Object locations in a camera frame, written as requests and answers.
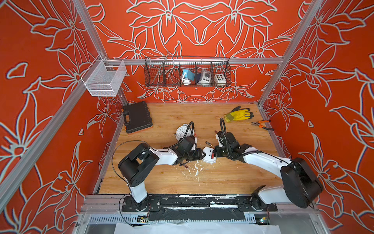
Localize white socket adapter in basket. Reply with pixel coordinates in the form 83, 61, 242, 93
195, 70, 211, 86

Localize beige button box in basket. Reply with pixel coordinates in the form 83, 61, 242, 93
214, 73, 227, 87

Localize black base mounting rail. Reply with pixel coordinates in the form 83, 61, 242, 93
119, 195, 278, 222

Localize white square alarm clock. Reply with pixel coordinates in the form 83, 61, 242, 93
203, 147, 216, 164

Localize black wire wall basket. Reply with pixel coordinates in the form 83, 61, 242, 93
144, 56, 232, 88

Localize white round twin-bell alarm clock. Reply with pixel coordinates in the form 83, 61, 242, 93
175, 122, 195, 140

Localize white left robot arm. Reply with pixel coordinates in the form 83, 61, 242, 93
113, 121, 206, 204

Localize yellow black work glove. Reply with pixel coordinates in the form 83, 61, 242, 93
224, 106, 254, 122

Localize blue white item in basket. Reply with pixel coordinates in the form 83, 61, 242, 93
181, 69, 195, 86

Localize clear plastic wall bin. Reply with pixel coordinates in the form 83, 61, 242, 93
81, 60, 127, 97

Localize orange handled pliers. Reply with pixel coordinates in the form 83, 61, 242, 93
251, 120, 274, 131

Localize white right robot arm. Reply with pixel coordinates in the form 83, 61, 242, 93
213, 118, 324, 211

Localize black plastic tool case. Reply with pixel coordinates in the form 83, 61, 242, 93
123, 101, 153, 134

